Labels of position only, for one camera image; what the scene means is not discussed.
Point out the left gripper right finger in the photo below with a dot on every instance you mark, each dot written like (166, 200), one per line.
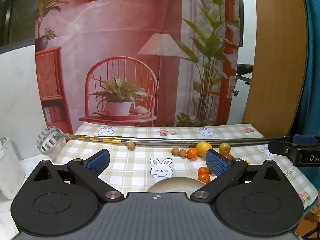
(227, 172)

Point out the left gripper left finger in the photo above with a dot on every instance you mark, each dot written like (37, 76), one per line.
(87, 172)

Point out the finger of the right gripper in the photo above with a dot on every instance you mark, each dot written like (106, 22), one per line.
(300, 139)

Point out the green yellow pear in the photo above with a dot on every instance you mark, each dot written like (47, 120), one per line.
(224, 149)

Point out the brown longan fruit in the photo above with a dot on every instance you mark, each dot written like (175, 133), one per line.
(131, 145)

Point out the red apple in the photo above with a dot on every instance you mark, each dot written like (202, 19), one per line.
(228, 156)

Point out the yellow lemon by pole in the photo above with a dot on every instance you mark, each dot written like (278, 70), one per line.
(202, 148)

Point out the small tangerine by lemon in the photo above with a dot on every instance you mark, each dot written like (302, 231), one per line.
(192, 153)

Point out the beige round plate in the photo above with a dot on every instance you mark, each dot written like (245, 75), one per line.
(176, 184)

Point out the checkered bunny tablecloth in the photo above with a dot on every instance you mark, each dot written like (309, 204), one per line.
(130, 170)

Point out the telescopic metal pole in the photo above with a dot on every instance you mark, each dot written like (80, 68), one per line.
(49, 138)

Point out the brown longan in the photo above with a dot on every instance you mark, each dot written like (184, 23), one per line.
(183, 153)
(175, 151)

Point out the wooden headboard panel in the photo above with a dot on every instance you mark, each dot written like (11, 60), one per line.
(279, 66)

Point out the white plastic basket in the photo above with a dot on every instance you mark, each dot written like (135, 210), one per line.
(12, 173)

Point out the black office chair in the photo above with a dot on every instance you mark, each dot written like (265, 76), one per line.
(241, 71)

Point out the printed room backdrop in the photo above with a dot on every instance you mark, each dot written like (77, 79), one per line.
(164, 63)

